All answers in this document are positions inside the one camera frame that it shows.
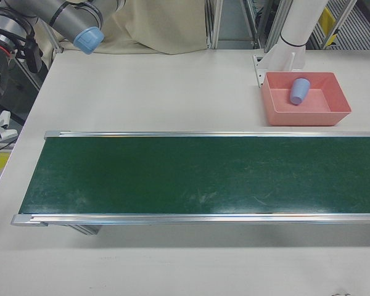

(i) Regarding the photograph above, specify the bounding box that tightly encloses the grey ribbed roller rack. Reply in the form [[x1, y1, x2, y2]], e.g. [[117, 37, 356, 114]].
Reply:
[[307, 0, 370, 51]]

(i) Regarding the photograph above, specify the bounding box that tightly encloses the green conveyor belt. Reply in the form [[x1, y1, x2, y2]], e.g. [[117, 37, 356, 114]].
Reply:
[[11, 129, 370, 237]]

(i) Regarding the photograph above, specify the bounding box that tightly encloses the white camera stand post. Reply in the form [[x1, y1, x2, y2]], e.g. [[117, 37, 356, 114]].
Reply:
[[252, 0, 328, 89]]

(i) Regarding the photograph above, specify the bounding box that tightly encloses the light blue plastic cup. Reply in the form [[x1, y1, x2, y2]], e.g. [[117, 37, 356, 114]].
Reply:
[[288, 77, 311, 106]]

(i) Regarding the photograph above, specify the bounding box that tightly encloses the beige cloth cover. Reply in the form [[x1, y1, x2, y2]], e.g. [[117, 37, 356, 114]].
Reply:
[[33, 0, 210, 55]]

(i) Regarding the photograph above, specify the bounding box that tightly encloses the pink plastic box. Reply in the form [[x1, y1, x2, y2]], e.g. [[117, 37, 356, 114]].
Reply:
[[261, 71, 353, 127]]

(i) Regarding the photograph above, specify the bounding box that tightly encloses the aluminium shelf frame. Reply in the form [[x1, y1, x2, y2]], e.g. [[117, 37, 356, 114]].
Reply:
[[205, 0, 285, 50]]

